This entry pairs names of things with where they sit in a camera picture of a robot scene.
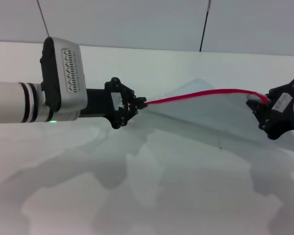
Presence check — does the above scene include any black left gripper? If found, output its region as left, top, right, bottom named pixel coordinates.
left=79, top=76, right=147, bottom=130

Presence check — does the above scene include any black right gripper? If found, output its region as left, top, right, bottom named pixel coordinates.
left=245, top=76, right=294, bottom=141

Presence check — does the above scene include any transparent document bag red zipper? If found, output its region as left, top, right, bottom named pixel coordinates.
left=138, top=78, right=294, bottom=160

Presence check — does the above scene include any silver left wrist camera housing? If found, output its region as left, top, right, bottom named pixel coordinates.
left=39, top=37, right=88, bottom=122

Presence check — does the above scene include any thin black vertical cable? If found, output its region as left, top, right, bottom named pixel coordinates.
left=199, top=0, right=213, bottom=52

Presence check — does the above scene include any grey wall seam strip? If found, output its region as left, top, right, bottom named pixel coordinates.
left=36, top=0, right=50, bottom=38

